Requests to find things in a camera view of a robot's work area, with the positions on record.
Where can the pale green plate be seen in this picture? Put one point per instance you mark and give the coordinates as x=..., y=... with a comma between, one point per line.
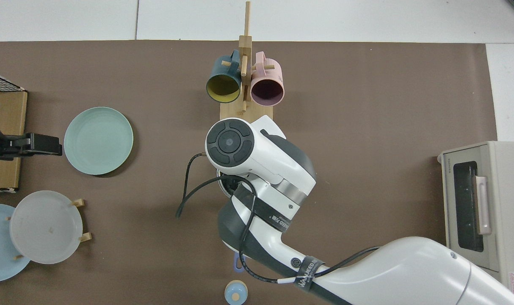
x=98, y=142

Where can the wooden plate rack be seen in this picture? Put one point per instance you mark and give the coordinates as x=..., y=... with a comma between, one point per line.
x=78, y=202

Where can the grey white plate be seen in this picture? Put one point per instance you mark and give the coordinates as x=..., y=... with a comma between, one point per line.
x=45, y=226

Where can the dark teal cup yellow inside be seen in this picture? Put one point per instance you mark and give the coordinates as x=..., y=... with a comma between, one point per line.
x=223, y=87

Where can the wooden cup stand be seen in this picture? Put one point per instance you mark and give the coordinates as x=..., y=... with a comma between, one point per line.
x=231, y=112

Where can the pink cup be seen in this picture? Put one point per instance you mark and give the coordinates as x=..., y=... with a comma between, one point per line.
x=267, y=91

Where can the small blue round thing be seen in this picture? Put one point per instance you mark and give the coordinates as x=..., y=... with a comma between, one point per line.
x=236, y=292

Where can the brown table cloth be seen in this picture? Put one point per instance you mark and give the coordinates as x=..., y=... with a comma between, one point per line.
x=367, y=127

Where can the pale toaster oven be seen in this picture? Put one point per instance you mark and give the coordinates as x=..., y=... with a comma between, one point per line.
x=468, y=203

